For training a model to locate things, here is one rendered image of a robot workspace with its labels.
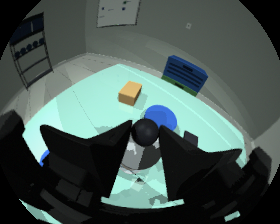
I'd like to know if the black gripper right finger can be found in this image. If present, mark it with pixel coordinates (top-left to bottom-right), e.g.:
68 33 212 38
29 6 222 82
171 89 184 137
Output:
159 125 242 202

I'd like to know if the blue round disc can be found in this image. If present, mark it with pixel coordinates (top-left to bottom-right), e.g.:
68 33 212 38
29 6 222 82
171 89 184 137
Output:
39 149 50 167
144 104 177 131

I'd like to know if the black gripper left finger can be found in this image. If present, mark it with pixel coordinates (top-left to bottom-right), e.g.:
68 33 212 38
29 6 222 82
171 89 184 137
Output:
39 120 132 198

